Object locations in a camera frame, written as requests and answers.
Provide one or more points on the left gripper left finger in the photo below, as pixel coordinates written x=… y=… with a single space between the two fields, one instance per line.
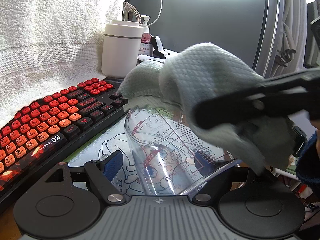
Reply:
x=111 y=165

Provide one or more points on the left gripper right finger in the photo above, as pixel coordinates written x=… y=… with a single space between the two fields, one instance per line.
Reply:
x=204 y=163

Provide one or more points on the clear plastic measuring cup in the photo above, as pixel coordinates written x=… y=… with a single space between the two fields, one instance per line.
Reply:
x=147 y=126

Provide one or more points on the cartoon print desk mat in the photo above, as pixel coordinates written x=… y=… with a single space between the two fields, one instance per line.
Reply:
x=105 y=144

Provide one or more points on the grey window curtain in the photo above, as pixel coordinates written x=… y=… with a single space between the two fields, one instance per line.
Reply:
x=291 y=51

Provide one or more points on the red and black keyboard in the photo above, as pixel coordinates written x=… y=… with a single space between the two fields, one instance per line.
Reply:
x=50 y=129

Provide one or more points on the white black plush toy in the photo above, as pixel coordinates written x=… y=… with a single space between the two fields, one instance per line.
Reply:
x=160 y=54

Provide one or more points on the pink label pump bottle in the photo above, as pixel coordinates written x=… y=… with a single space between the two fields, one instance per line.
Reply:
x=146 y=47

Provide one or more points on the white cylindrical humidifier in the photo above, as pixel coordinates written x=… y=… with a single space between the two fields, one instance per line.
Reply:
x=120 y=48

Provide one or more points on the large white terry towel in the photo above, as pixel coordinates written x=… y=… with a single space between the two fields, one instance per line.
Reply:
x=48 y=45

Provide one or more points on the ornate vintage mirror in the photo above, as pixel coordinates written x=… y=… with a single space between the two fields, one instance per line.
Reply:
x=130 y=13

